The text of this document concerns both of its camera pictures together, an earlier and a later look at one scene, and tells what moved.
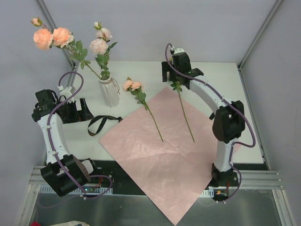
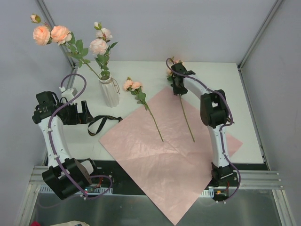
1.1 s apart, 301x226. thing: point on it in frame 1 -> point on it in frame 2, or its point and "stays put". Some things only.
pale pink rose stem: x=99 y=46 stays put
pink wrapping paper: x=168 y=145 stays put
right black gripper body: x=171 y=71 -> x=177 y=85
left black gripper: x=71 y=112 stays put
